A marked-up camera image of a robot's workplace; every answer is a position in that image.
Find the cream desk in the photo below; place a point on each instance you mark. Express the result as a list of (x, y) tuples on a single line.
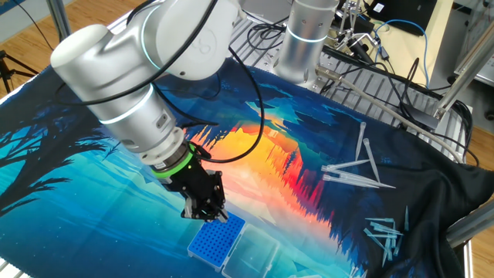
[(405, 50)]

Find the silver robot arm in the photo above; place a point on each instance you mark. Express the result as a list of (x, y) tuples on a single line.
[(127, 77)]

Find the black tripod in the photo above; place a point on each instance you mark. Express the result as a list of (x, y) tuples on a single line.
[(4, 71)]

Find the small clear pipette tip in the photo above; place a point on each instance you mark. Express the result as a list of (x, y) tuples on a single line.
[(362, 273), (352, 272)]

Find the large clear pipette tip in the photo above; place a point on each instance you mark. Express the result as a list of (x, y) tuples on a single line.
[(347, 181), (360, 141), (343, 165), (366, 180), (371, 158)]

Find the landscape print cloth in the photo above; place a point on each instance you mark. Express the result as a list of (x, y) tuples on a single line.
[(96, 216)]

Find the aluminium frame bar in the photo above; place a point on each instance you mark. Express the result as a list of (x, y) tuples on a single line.
[(474, 224)]

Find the black flat adapter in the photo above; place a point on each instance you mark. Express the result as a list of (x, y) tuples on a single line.
[(422, 117)]

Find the silver metal stand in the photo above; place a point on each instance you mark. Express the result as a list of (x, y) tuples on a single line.
[(353, 38)]

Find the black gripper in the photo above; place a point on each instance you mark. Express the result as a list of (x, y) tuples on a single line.
[(193, 181)]

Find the black laptop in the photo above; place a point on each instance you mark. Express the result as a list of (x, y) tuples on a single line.
[(409, 11)]

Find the blue pipette tip holder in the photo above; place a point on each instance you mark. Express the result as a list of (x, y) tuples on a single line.
[(216, 241)]

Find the aluminium frame post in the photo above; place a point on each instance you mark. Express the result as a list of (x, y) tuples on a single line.
[(59, 19), (463, 73)]

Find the small clear hinged lid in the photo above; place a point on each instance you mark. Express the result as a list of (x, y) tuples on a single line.
[(251, 255)]

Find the white equipment cabinet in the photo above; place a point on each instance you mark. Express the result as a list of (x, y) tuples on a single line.
[(474, 15)]

